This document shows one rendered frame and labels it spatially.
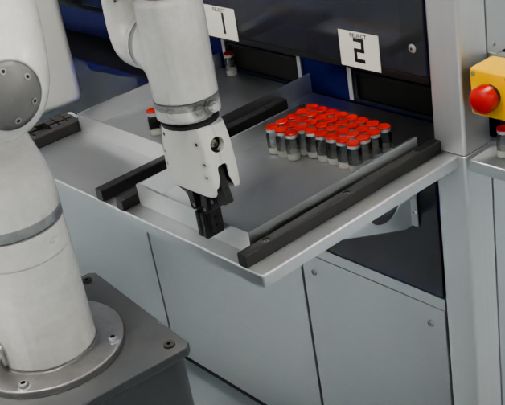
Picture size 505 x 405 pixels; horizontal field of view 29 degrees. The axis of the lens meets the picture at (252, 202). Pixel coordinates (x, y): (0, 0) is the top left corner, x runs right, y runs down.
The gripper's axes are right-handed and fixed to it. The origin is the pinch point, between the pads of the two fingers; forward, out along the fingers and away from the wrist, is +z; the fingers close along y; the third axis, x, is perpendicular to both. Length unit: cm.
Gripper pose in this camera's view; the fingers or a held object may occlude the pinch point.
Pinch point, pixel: (210, 220)
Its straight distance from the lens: 132.3
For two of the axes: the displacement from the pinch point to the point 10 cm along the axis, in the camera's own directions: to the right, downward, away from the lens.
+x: -7.4, 4.1, -5.4
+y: -6.6, -2.6, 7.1
